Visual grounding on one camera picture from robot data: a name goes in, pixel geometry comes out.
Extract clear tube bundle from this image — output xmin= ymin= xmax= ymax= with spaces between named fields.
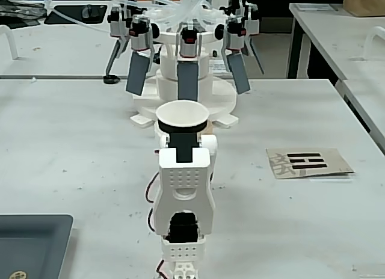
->
xmin=45 ymin=0 xmax=229 ymax=32

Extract white side table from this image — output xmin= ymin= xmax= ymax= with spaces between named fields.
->
xmin=288 ymin=2 xmax=385 ymax=153

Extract dark crumpled plastic clutter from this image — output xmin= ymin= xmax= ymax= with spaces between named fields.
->
xmin=0 ymin=0 xmax=42 ymax=20

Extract pump unit with thin leg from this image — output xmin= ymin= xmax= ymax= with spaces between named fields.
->
xmin=245 ymin=2 xmax=266 ymax=75
xmin=104 ymin=5 xmax=131 ymax=78

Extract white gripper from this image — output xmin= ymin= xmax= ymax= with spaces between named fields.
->
xmin=154 ymin=121 xmax=218 ymax=166

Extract pump unit with gray paddle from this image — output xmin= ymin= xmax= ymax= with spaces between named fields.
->
xmin=176 ymin=25 xmax=202 ymax=103
xmin=125 ymin=16 xmax=155 ymax=97
xmin=223 ymin=16 xmax=252 ymax=96

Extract black paper cup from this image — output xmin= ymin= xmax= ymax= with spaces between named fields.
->
xmin=155 ymin=100 xmax=210 ymax=135

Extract gray plastic tray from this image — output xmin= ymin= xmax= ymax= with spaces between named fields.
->
xmin=0 ymin=214 xmax=75 ymax=279

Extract white arch handle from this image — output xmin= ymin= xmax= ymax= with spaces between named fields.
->
xmin=0 ymin=24 xmax=19 ymax=61
xmin=365 ymin=26 xmax=385 ymax=61

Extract small printed paper label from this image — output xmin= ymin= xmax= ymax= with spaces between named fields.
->
xmin=208 ymin=59 xmax=227 ymax=74

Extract white round machine base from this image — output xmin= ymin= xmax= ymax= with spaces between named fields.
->
xmin=129 ymin=31 xmax=240 ymax=129

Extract brown paper bag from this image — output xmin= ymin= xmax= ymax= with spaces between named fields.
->
xmin=342 ymin=0 xmax=385 ymax=17

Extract red black servo cable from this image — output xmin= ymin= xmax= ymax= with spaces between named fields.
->
xmin=147 ymin=207 xmax=156 ymax=232
xmin=156 ymin=259 xmax=170 ymax=278
xmin=145 ymin=171 xmax=161 ymax=204

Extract printed cardboard card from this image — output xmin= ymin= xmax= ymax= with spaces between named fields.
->
xmin=266 ymin=148 xmax=356 ymax=180

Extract printed paper sheets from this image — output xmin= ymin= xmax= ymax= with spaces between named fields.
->
xmin=296 ymin=4 xmax=340 ymax=13

